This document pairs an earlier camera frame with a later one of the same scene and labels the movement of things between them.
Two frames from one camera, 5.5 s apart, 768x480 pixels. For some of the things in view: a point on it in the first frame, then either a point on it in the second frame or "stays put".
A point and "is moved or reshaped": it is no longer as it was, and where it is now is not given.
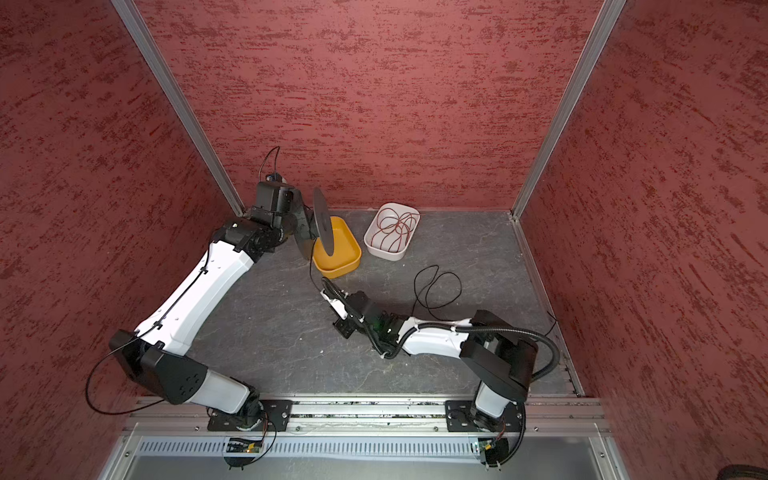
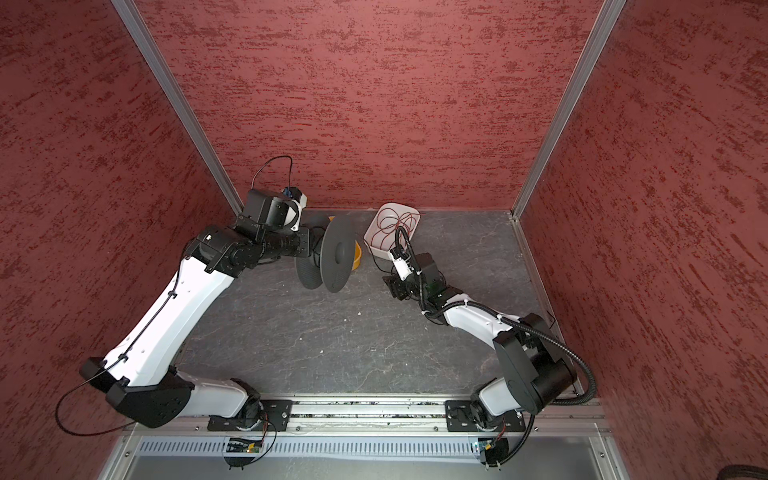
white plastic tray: [391, 231] stays put
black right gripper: [346, 331] -> [396, 285]
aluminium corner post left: [149, 51] stays put
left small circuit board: [241, 445] stays put
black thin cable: [322, 289] is moved or reshaped
